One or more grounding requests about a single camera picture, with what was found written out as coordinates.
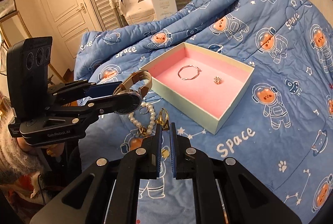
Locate white panelled door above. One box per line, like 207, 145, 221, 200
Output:
37, 0, 101, 60

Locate gold chain ornament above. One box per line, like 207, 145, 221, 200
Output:
155, 108, 169, 131

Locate rose gold bangle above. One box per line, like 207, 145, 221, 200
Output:
177, 65, 202, 81

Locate small crystal charm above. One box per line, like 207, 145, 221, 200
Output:
213, 76, 223, 85

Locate white pearl bracelet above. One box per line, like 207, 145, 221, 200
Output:
127, 101, 157, 137

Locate white box pink lining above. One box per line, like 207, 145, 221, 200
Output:
142, 42, 254, 134

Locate beige strap wristwatch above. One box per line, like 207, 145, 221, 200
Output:
112, 69, 153, 116

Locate left hand gold nails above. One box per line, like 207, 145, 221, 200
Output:
16, 137, 65, 157

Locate blue astronaut bear quilt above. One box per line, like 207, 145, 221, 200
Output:
74, 0, 332, 223

